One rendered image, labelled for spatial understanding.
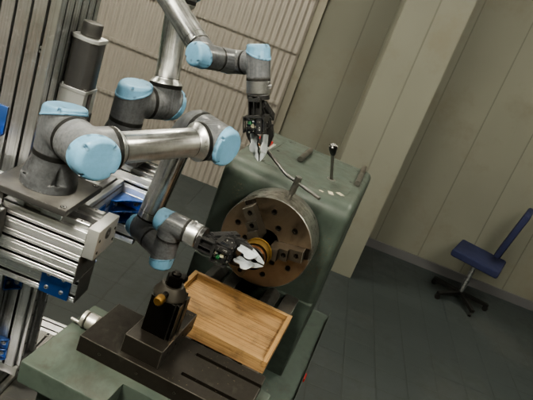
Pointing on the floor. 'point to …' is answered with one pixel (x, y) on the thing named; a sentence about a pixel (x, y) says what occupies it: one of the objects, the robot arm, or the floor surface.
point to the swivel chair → (481, 261)
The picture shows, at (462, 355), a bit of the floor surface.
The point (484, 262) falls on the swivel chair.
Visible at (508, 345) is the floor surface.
